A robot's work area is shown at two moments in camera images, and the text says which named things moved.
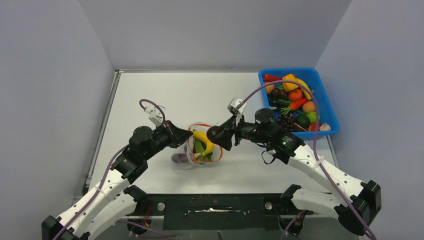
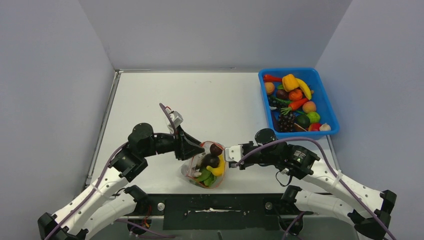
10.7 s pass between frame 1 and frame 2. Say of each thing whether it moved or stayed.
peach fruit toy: stayed
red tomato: stayed
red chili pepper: stayed
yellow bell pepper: stayed
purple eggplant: moved
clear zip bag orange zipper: moved
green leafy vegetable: moved
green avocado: stayed
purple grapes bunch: stayed
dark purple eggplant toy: moved
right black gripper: moved
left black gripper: moved
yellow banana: moved
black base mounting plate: stayed
